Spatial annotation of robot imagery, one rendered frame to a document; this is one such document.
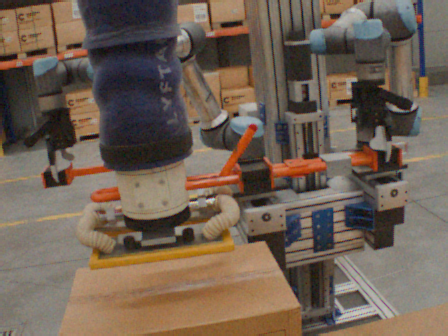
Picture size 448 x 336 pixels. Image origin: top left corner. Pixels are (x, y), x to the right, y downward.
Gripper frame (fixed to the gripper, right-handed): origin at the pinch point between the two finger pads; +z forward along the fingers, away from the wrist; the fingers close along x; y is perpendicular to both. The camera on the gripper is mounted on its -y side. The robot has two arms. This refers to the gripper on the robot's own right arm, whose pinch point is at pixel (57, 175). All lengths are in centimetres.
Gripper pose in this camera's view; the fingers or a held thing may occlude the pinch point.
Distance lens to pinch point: 148.3
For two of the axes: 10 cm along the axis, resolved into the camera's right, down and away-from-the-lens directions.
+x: -1.5, -2.7, 9.5
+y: 9.8, -1.4, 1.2
